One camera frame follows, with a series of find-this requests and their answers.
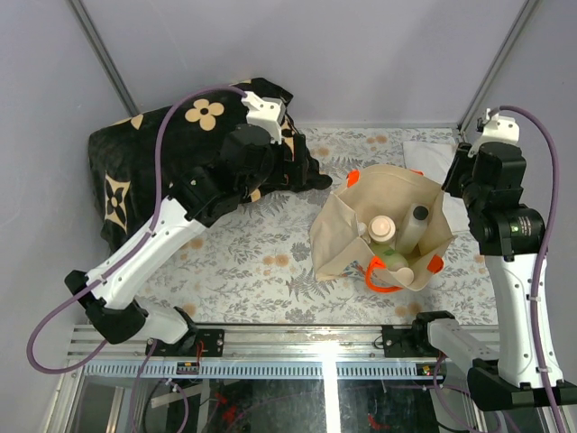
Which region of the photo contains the white bottle black cap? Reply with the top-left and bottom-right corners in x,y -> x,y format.
395,204 -> 429,255

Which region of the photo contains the beige canvas tote bag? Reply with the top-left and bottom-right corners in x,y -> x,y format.
310,164 -> 454,293

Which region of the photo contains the beige jar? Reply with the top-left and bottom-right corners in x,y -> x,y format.
368,215 -> 397,244

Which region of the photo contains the green pump bottle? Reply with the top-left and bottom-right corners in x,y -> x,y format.
370,243 -> 415,286

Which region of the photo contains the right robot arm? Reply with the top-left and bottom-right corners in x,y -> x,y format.
410,142 -> 576,411

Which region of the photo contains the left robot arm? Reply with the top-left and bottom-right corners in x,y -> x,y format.
65,124 -> 308,356

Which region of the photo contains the white folded cloth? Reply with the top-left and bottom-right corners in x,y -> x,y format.
402,142 -> 469,234

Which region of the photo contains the floral table mat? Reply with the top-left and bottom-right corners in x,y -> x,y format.
94,125 -> 497,326

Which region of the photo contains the black floral pattern pillow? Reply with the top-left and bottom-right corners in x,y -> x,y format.
87,78 -> 332,251

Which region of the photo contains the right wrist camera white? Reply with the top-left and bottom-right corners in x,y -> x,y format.
468,108 -> 520,158

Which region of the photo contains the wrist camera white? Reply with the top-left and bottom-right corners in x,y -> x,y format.
241,91 -> 286,143
468,108 -> 520,158

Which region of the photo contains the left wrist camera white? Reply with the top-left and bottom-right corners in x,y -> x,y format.
241,91 -> 286,143

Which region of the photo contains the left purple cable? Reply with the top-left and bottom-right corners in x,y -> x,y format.
25,85 -> 249,433

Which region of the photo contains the aluminium rail frame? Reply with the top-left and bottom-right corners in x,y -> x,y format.
44,321 -> 560,433

